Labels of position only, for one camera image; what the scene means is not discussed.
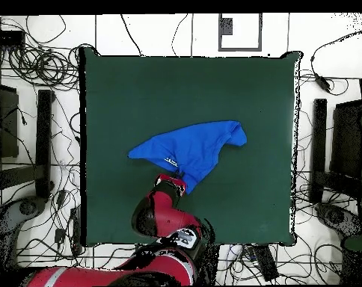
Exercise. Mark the black equipment box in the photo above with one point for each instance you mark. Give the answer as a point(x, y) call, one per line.
point(347, 140)
point(6, 125)

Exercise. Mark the blue shirt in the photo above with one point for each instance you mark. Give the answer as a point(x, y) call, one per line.
point(193, 146)

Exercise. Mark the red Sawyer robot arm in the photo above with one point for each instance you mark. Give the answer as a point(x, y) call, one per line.
point(163, 215)

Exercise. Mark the black power adapter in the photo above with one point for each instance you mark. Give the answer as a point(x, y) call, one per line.
point(322, 82)

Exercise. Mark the grey square floor frame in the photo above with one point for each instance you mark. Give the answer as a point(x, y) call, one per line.
point(240, 48)

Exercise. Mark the black power strip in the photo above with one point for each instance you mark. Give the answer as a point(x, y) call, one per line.
point(76, 230)
point(266, 263)

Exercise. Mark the dark green table cloth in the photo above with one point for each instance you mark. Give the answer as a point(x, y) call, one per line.
point(169, 89)

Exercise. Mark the flat black box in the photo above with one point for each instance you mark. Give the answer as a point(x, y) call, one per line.
point(6, 37)

